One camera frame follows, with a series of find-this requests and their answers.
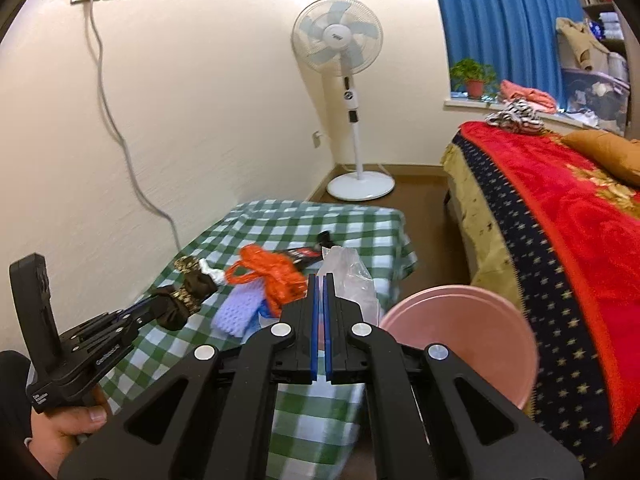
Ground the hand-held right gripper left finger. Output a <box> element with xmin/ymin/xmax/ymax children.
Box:
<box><xmin>57</xmin><ymin>272</ymin><xmax>321</xmax><ymax>480</ymax></box>

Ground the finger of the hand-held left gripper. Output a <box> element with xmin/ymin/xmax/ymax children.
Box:
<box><xmin>112</xmin><ymin>304</ymin><xmax>173</xmax><ymax>343</ymax></box>
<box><xmin>100</xmin><ymin>296</ymin><xmax>171</xmax><ymax>326</ymax></box>

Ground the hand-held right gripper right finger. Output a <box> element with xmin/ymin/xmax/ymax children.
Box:
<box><xmin>324</xmin><ymin>272</ymin><xmax>586</xmax><ymax>480</ymax></box>

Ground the dark patterned cloth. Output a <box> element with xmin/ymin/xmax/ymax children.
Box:
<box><xmin>160</xmin><ymin>257</ymin><xmax>219</xmax><ymax>331</ymax></box>

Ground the clear plastic bag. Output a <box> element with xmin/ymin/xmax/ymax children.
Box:
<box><xmin>320</xmin><ymin>247</ymin><xmax>377</xmax><ymax>322</ymax></box>

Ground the pink plastic bin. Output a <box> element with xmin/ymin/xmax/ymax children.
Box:
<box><xmin>380</xmin><ymin>284</ymin><xmax>540</xmax><ymax>413</ymax></box>

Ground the person's left hand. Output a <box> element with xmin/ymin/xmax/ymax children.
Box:
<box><xmin>30</xmin><ymin>391</ymin><xmax>109</xmax><ymax>480</ymax></box>

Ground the blue plastic bag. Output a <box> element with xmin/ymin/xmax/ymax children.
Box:
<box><xmin>257</xmin><ymin>307</ymin><xmax>283</xmax><ymax>331</ymax></box>

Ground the lavender foam net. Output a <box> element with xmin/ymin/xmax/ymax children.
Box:
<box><xmin>212</xmin><ymin>280</ymin><xmax>266</xmax><ymax>338</ymax></box>

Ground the orange mesh bag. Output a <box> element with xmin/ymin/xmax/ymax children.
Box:
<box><xmin>225</xmin><ymin>245</ymin><xmax>308</xmax><ymax>318</ymax></box>

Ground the black packet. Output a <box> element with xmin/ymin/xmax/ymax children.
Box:
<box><xmin>285</xmin><ymin>230</ymin><xmax>333</xmax><ymax>266</ymax></box>

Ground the green checked tablecloth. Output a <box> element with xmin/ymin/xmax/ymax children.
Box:
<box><xmin>95</xmin><ymin>200</ymin><xmax>418</xmax><ymax>476</ymax></box>

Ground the white window sill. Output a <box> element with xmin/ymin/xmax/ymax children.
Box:
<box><xmin>442</xmin><ymin>91</ymin><xmax>601</xmax><ymax>131</ymax></box>

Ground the black white striped cloth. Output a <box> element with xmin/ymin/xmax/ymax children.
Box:
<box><xmin>485</xmin><ymin>100</ymin><xmax>546</xmax><ymax>135</ymax></box>

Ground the potted green plant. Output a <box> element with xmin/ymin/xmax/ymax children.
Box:
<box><xmin>449</xmin><ymin>58</ymin><xmax>498</xmax><ymax>100</ymax></box>

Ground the white standing fan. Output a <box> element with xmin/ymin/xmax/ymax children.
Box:
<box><xmin>291</xmin><ymin>0</ymin><xmax>396</xmax><ymax>201</ymax></box>

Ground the pink folded cloth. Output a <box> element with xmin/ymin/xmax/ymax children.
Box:
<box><xmin>500</xmin><ymin>79</ymin><xmax>558</xmax><ymax>113</ymax></box>

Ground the orange pillow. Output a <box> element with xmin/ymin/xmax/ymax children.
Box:
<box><xmin>560</xmin><ymin>130</ymin><xmax>640</xmax><ymax>186</ymax></box>

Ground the blue clear storage box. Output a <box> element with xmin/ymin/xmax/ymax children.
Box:
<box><xmin>562</xmin><ymin>67</ymin><xmax>630</xmax><ymax>131</ymax></box>

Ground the blue curtain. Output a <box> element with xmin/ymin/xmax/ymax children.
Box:
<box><xmin>427</xmin><ymin>0</ymin><xmax>601</xmax><ymax>106</ymax></box>

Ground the brown jacket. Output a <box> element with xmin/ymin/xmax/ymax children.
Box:
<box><xmin>555</xmin><ymin>16</ymin><xmax>608</xmax><ymax>72</ymax></box>

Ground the wooden bookshelf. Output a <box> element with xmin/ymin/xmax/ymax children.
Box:
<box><xmin>575</xmin><ymin>0</ymin><xmax>637</xmax><ymax>136</ymax></box>

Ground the stack of white packs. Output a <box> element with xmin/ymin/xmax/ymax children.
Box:
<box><xmin>597</xmin><ymin>12</ymin><xmax>624</xmax><ymax>39</ymax></box>

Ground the grey wall cable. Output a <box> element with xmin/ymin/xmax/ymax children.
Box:
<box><xmin>85</xmin><ymin>0</ymin><xmax>183</xmax><ymax>253</ymax></box>

